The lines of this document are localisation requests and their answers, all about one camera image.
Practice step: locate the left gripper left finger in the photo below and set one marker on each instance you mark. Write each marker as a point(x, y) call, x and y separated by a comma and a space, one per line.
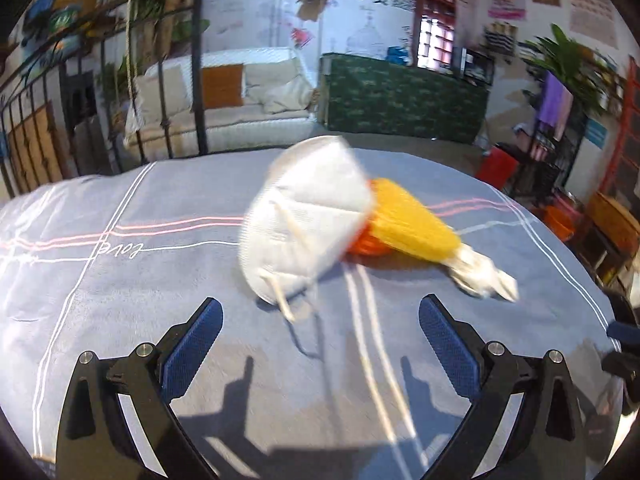
point(94, 439)

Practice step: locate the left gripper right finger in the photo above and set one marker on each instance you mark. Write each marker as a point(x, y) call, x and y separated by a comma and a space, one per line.
point(546, 440)

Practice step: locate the white tissue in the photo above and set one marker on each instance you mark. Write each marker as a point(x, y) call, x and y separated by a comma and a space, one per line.
point(477, 275)

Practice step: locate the yellow foam fruit net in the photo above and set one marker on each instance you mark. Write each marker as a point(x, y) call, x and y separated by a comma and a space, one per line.
point(403, 223)

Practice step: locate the white face mask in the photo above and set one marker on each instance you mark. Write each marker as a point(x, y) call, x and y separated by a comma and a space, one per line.
point(315, 202)

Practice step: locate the orange patterned box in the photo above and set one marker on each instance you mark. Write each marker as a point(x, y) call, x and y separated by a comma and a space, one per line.
point(616, 222)

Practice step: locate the orange plastic bucket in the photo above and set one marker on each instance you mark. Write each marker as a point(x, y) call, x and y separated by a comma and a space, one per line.
point(560, 222)

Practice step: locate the red ladder shelf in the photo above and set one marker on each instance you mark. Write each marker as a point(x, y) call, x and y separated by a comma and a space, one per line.
point(621, 178)

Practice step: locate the blue striped bed sheet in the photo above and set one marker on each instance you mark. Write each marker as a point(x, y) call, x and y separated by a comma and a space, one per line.
point(351, 389)

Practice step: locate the black metal rack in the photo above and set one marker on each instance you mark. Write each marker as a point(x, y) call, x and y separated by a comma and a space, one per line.
point(544, 162)

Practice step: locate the red bag on floor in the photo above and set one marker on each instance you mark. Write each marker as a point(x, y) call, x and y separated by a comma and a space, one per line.
point(497, 168)

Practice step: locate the pink towel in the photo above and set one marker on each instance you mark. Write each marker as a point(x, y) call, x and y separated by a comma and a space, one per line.
point(566, 103)

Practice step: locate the purple towel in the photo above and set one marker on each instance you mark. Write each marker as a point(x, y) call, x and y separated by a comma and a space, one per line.
point(551, 100)

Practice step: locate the potted green plant right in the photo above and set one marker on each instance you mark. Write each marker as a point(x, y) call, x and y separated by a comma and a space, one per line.
point(560, 56)

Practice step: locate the small television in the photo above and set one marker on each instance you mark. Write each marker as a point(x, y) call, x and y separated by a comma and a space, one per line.
point(473, 66)

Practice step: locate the white wicker swing sofa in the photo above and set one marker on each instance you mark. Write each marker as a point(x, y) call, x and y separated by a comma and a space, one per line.
point(252, 98)

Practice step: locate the brown cushion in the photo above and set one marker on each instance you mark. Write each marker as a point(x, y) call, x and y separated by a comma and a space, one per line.
point(222, 86)

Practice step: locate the green patterned covered table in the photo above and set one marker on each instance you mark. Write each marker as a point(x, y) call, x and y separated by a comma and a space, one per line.
point(365, 95)

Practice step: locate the red phone booth cabinet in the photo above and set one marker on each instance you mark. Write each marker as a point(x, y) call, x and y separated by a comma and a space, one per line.
point(434, 24)

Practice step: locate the black iron bed frame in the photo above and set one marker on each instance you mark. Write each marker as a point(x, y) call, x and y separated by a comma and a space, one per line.
point(102, 91)

